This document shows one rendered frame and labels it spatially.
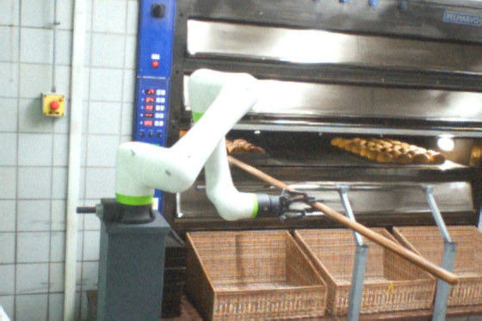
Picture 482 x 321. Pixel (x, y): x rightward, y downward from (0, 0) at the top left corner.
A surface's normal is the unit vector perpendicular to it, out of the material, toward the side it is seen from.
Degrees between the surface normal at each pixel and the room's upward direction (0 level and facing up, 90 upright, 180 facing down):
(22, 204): 90
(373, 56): 70
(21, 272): 90
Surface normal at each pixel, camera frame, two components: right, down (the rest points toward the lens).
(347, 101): 0.32, -0.13
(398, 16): 0.32, 0.22
